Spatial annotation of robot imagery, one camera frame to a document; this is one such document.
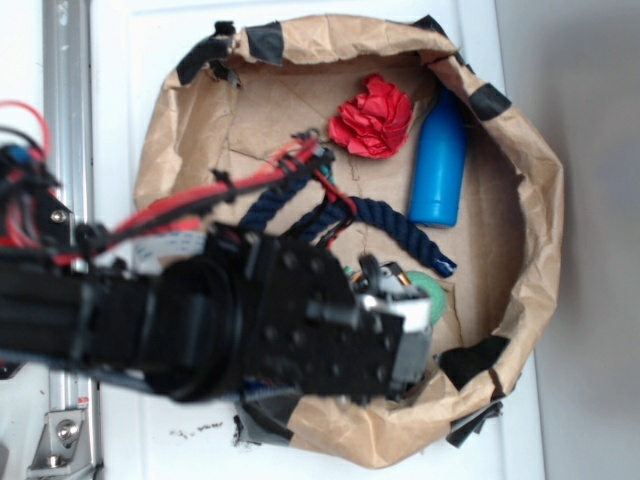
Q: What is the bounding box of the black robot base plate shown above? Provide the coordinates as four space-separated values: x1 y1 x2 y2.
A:
1 180 73 248

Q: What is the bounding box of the red crumpled paper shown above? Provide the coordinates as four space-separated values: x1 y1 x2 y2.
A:
328 73 413 160

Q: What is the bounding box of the dark blue rope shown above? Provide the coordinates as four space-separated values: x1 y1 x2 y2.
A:
237 169 458 279

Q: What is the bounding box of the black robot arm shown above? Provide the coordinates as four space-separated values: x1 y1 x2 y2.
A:
1 226 432 403

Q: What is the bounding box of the green dimpled ball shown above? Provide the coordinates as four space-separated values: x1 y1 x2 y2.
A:
406 270 446 326

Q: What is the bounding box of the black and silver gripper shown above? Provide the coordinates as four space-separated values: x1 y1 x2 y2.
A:
243 236 432 404

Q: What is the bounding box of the blue plastic bottle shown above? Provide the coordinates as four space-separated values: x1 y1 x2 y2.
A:
408 88 467 228

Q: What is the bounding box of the metal corner bracket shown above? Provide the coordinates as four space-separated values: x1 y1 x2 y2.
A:
27 409 95 479

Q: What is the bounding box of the brown paper bag bin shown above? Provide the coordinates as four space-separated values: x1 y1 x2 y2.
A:
134 14 564 468

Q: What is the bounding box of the aluminium rail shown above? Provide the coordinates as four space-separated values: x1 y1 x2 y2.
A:
42 1 104 479

